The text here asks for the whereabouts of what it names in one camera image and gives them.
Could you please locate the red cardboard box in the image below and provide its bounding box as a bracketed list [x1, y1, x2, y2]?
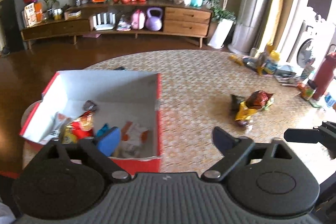
[20, 70, 162, 174]

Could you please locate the yellow m&m's bag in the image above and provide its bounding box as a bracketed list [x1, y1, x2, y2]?
[235, 101, 258, 121]

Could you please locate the small chocolate candy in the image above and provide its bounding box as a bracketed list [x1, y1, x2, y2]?
[83, 100, 98, 112]

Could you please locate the black snack packet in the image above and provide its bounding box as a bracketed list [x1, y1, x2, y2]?
[231, 94, 245, 112]

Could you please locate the copper foil snack bag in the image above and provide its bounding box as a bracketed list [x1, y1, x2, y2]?
[245, 90, 273, 110]

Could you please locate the purple candy bar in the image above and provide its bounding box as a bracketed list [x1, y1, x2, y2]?
[236, 120, 250, 127]

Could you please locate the green label jar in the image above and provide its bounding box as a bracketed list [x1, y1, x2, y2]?
[301, 80, 317, 101]

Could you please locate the dark red bottle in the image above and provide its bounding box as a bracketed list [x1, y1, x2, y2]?
[313, 52, 336, 101]

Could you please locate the yellow lid wipes canister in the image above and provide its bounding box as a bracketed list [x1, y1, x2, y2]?
[263, 51, 280, 75]

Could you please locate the yellow crumpled wrapper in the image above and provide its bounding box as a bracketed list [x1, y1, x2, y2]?
[229, 55, 244, 66]

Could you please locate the washing machine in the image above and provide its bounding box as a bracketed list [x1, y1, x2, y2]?
[287, 14, 335, 76]

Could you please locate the white router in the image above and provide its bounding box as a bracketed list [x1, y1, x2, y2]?
[92, 12, 116, 31]

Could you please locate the purple kettlebell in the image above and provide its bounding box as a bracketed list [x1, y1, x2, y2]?
[145, 7, 163, 31]

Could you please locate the wooden tv console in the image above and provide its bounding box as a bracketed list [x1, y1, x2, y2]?
[21, 0, 212, 46]

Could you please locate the black cabinet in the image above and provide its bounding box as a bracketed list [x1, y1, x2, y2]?
[1, 0, 27, 53]

